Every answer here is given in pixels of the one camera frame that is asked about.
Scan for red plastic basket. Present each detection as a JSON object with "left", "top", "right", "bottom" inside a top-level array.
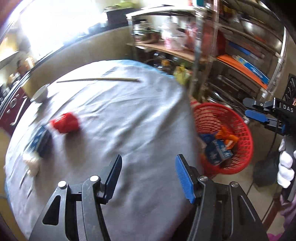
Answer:
[{"left": 191, "top": 103, "right": 253, "bottom": 176}]

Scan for metal shelf rack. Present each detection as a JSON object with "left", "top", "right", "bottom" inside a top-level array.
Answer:
[{"left": 126, "top": 7, "right": 289, "bottom": 109}]

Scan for black microwave oven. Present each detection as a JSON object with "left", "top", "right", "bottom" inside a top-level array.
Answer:
[{"left": 106, "top": 9, "right": 130, "bottom": 28}]

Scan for blue white carton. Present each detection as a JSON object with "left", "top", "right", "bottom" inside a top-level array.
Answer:
[{"left": 205, "top": 139, "right": 233, "bottom": 166}]

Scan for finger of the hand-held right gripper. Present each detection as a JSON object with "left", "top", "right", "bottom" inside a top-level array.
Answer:
[
  {"left": 243, "top": 97, "right": 275, "bottom": 112},
  {"left": 245, "top": 110, "right": 286, "bottom": 135}
]

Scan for grey tablecloth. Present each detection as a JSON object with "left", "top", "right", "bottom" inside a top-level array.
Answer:
[{"left": 5, "top": 60, "right": 201, "bottom": 241}]

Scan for orange plastic bag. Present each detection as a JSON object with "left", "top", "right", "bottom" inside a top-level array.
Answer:
[{"left": 216, "top": 127, "right": 240, "bottom": 149}]

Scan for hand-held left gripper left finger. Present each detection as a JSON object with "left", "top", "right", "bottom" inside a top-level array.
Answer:
[{"left": 29, "top": 154, "right": 122, "bottom": 241}]

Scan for green plastic basin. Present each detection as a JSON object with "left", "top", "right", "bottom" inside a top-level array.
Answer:
[{"left": 105, "top": 1, "right": 134, "bottom": 11}]

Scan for pink red plastic bag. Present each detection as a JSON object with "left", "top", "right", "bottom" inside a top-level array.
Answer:
[{"left": 185, "top": 23, "right": 200, "bottom": 50}]

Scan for orange flat board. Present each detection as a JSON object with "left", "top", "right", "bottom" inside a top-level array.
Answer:
[{"left": 217, "top": 54, "right": 269, "bottom": 90}]

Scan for person's right forearm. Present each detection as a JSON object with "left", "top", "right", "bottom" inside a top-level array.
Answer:
[{"left": 280, "top": 194, "right": 296, "bottom": 217}]

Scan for white ceramic bowl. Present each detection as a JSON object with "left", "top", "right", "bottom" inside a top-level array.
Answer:
[{"left": 31, "top": 83, "right": 50, "bottom": 103}]

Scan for long wooden stick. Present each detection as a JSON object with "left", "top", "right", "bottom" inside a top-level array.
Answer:
[{"left": 56, "top": 77, "right": 140, "bottom": 83}]

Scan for blue flat board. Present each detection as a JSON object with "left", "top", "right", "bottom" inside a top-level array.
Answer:
[{"left": 236, "top": 54, "right": 270, "bottom": 85}]

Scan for kitchen window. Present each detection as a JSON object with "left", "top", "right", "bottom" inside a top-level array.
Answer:
[{"left": 18, "top": 0, "right": 109, "bottom": 58}]

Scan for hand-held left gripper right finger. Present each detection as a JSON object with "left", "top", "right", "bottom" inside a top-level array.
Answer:
[{"left": 175, "top": 154, "right": 270, "bottom": 241}]

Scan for person's right hand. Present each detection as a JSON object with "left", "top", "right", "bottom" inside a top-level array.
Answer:
[{"left": 277, "top": 138, "right": 293, "bottom": 189}]

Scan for blue dotted carton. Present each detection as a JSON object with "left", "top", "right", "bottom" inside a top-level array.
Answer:
[{"left": 25, "top": 125, "right": 52, "bottom": 158}]

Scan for white printed plastic bag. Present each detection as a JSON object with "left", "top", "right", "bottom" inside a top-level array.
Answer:
[{"left": 161, "top": 19, "right": 185, "bottom": 51}]

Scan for dark red oven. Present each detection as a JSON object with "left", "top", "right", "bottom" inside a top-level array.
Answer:
[{"left": 0, "top": 79, "right": 31, "bottom": 136}]

